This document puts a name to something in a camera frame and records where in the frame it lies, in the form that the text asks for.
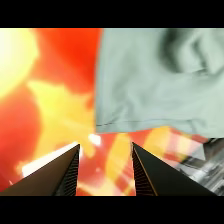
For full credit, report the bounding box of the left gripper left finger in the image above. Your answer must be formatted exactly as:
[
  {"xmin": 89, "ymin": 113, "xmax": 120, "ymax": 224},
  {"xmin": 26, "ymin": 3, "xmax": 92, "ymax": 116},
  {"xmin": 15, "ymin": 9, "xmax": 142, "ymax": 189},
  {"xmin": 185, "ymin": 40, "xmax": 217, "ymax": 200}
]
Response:
[{"xmin": 0, "ymin": 143, "xmax": 81, "ymax": 197}]

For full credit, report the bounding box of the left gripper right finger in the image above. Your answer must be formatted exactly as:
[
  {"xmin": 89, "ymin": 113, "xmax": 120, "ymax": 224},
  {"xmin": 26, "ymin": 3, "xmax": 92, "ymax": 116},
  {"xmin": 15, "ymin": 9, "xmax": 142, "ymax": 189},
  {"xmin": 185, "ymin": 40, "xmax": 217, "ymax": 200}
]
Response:
[{"xmin": 131, "ymin": 141, "xmax": 216, "ymax": 197}]

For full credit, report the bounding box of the pale green T-shirt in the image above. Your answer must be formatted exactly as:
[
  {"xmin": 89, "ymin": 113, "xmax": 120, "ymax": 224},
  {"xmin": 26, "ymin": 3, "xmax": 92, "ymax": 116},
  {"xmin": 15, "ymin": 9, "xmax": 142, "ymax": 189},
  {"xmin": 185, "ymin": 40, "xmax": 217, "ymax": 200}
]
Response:
[{"xmin": 94, "ymin": 27, "xmax": 224, "ymax": 139}]

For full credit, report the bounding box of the silver frame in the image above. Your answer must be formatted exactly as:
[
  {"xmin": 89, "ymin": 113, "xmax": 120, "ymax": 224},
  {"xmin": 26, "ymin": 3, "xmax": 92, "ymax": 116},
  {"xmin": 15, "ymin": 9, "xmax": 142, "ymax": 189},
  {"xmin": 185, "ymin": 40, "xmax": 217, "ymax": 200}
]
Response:
[{"xmin": 175, "ymin": 137, "xmax": 224, "ymax": 197}]

